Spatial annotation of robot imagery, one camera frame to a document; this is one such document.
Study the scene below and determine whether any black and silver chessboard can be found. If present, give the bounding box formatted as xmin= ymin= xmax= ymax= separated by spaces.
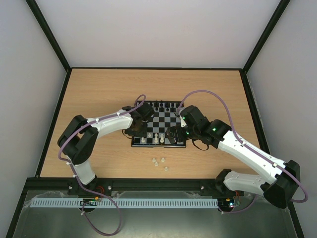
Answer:
xmin=131 ymin=100 xmax=186 ymax=148

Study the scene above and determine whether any black aluminium frame rail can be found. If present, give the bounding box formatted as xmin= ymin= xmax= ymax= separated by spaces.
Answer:
xmin=24 ymin=177 xmax=288 ymax=196

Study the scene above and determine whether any right controller circuit board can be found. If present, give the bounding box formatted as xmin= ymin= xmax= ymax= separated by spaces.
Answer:
xmin=217 ymin=197 xmax=241 ymax=210

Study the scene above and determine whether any left controller circuit board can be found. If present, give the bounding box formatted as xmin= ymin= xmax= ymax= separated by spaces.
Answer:
xmin=78 ymin=197 xmax=102 ymax=207

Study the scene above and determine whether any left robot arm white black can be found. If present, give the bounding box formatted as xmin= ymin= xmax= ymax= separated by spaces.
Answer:
xmin=57 ymin=102 xmax=154 ymax=185

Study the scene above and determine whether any light blue slotted cable duct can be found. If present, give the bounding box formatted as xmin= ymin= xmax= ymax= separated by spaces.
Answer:
xmin=30 ymin=198 xmax=218 ymax=209

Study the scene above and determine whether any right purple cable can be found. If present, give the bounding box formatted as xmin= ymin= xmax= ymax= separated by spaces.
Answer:
xmin=176 ymin=89 xmax=309 ymax=214

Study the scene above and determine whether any clear plastic sheet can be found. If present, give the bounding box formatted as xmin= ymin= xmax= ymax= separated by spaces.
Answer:
xmin=14 ymin=192 xmax=296 ymax=238

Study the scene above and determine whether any controller circuit board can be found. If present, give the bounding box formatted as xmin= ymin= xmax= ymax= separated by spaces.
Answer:
xmin=78 ymin=197 xmax=102 ymax=207
xmin=217 ymin=197 xmax=241 ymax=210

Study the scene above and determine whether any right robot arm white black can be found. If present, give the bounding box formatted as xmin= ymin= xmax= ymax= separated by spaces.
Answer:
xmin=165 ymin=105 xmax=300 ymax=209

